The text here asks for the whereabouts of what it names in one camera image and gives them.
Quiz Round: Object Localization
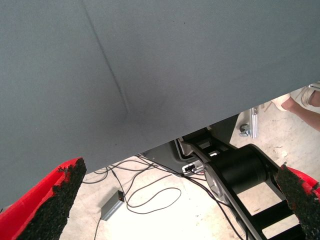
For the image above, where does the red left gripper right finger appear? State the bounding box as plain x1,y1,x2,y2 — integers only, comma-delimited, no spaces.
275,162,320,240

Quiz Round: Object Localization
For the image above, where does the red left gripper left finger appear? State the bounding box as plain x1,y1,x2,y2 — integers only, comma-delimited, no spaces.
0,157,88,240

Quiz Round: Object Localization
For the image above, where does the grey robot base cover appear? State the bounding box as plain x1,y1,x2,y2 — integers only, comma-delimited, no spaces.
139,139,186,173

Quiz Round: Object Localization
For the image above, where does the grey power adapter box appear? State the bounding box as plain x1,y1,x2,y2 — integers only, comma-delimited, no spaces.
99,189,125,221

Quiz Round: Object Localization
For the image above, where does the person's bare leg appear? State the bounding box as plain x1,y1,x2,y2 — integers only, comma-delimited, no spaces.
281,96,320,131

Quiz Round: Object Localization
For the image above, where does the aluminium profile table leg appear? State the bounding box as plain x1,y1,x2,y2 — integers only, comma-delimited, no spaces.
249,106,260,140

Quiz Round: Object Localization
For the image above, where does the grey caster wheel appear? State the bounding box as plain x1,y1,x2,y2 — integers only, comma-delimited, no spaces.
239,124,252,138

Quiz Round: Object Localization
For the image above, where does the small white connector box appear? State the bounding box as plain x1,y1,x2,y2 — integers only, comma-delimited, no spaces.
181,161,206,175

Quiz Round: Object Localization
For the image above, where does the dark grey table cloth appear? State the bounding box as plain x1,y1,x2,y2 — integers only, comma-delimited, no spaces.
0,0,320,208

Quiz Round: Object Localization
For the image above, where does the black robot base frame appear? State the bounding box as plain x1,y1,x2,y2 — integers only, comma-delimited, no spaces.
174,126,308,240

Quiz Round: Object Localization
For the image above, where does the thin black floor cable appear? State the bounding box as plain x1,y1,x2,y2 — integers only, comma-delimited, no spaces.
119,173,182,215
82,154,185,185

